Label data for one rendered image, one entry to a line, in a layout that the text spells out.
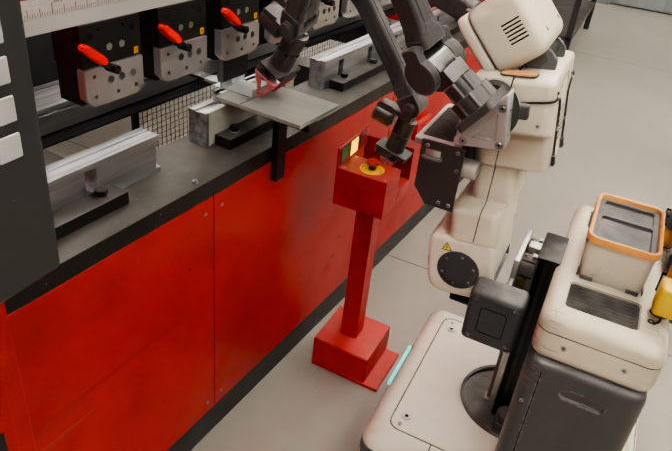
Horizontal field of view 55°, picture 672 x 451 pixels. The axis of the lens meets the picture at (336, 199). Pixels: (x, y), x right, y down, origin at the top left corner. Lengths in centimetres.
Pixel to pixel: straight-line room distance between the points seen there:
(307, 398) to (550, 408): 91
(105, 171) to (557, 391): 108
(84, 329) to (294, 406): 94
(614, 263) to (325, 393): 111
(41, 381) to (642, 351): 118
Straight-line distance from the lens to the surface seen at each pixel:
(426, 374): 195
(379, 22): 179
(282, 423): 213
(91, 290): 140
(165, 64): 148
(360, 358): 218
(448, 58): 128
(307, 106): 165
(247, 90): 172
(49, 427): 153
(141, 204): 146
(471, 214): 151
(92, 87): 136
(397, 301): 262
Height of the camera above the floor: 163
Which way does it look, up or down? 30 degrees down
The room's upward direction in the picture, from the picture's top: 6 degrees clockwise
